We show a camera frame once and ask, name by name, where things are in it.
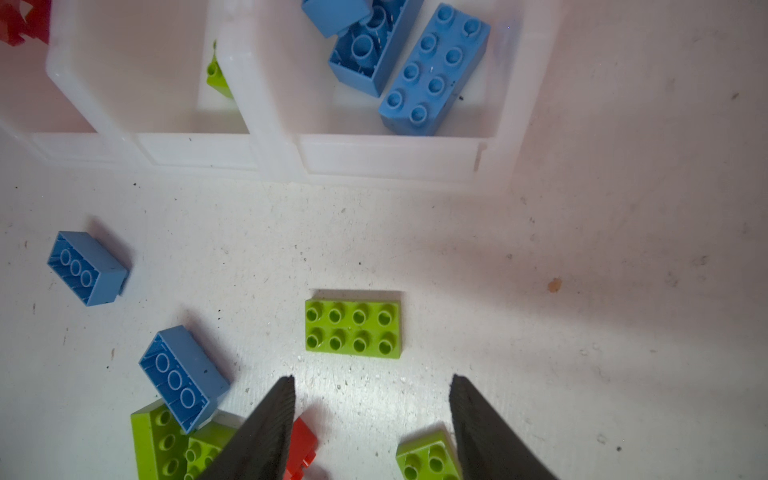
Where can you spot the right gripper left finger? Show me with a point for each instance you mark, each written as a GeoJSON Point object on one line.
{"type": "Point", "coordinates": [260, 447]}

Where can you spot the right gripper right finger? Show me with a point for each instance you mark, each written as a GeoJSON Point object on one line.
{"type": "Point", "coordinates": [487, 447]}

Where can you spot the green lego brick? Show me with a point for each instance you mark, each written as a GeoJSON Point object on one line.
{"type": "Point", "coordinates": [159, 443]}
{"type": "Point", "coordinates": [207, 442]}
{"type": "Point", "coordinates": [215, 77]}
{"type": "Point", "coordinates": [428, 457]}
{"type": "Point", "coordinates": [354, 323]}

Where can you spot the blue lego brick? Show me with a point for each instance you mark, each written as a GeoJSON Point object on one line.
{"type": "Point", "coordinates": [184, 376]}
{"type": "Point", "coordinates": [88, 269]}
{"type": "Point", "coordinates": [438, 67]}
{"type": "Point", "coordinates": [365, 55]}
{"type": "Point", "coordinates": [331, 17]}

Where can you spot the red lego brick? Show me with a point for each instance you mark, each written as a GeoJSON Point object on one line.
{"type": "Point", "coordinates": [16, 25]}
{"type": "Point", "coordinates": [302, 451]}

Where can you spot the left white bin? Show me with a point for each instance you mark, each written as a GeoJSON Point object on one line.
{"type": "Point", "coordinates": [35, 109]}

